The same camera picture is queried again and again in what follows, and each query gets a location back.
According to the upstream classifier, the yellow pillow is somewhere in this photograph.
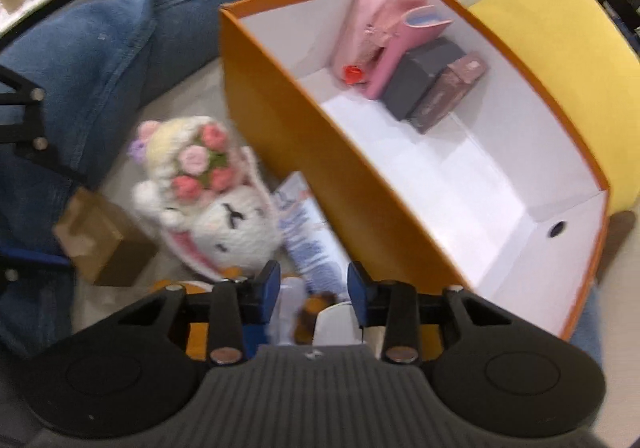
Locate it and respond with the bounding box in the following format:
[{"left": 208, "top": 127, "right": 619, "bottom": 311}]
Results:
[{"left": 467, "top": 0, "right": 640, "bottom": 215}]

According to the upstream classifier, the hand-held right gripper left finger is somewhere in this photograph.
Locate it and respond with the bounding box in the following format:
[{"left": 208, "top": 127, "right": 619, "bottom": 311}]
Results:
[{"left": 117, "top": 259, "right": 282, "bottom": 367}]

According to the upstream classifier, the person's left leg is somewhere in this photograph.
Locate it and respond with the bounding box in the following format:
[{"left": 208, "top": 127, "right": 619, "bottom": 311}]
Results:
[{"left": 0, "top": 0, "right": 326, "bottom": 362}]

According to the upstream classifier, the white printed packet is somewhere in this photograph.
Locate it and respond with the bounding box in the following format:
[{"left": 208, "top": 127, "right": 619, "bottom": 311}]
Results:
[{"left": 272, "top": 171, "right": 354, "bottom": 294}]

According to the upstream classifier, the orange cardboard box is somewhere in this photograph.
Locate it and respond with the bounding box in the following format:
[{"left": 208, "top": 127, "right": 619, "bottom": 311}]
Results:
[{"left": 219, "top": 0, "right": 612, "bottom": 342}]

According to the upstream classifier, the crocheted bunny doll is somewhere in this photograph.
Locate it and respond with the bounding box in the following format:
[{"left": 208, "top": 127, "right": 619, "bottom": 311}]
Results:
[{"left": 127, "top": 115, "right": 284, "bottom": 282}]

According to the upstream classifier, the bear plush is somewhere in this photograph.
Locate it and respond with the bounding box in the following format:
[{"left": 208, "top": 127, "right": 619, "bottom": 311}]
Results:
[{"left": 150, "top": 273, "right": 341, "bottom": 362}]

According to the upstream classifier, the small brown cardboard box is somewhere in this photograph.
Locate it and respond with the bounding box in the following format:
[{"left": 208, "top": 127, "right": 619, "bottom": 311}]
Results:
[{"left": 52, "top": 187, "right": 159, "bottom": 288}]

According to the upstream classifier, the dark grey box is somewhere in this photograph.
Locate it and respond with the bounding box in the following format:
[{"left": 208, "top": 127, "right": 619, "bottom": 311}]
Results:
[{"left": 382, "top": 37, "right": 469, "bottom": 122}]

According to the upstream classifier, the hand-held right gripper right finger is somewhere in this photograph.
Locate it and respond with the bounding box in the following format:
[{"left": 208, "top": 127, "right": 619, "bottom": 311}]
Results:
[{"left": 347, "top": 261, "right": 512, "bottom": 366}]

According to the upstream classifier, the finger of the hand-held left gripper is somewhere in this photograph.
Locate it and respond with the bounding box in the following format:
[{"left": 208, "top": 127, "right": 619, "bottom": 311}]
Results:
[
  {"left": 0, "top": 248, "right": 74, "bottom": 286},
  {"left": 0, "top": 66, "right": 89, "bottom": 187}
]

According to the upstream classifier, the long white box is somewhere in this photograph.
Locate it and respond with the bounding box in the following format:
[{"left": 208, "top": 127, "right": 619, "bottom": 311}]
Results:
[{"left": 314, "top": 301, "right": 386, "bottom": 348}]

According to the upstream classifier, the mauve patterned box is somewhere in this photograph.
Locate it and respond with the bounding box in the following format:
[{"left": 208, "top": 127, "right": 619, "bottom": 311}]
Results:
[{"left": 409, "top": 52, "right": 489, "bottom": 135}]

